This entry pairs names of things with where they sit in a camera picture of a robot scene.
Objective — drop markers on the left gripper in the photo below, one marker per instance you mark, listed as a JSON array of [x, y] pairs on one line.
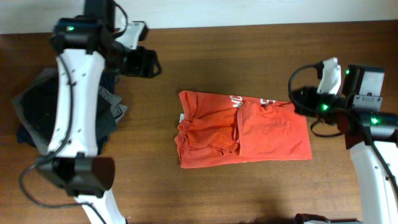
[[144, 65]]

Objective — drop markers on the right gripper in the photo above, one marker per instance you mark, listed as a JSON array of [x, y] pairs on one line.
[[308, 93]]

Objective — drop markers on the orange t-shirt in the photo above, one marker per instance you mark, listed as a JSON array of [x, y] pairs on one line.
[[216, 130]]

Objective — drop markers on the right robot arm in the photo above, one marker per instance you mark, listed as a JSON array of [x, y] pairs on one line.
[[351, 100]]

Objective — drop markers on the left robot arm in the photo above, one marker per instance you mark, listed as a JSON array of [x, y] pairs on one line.
[[87, 46]]

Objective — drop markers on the dark folded clothes pile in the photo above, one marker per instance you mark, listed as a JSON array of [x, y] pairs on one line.
[[36, 108]]

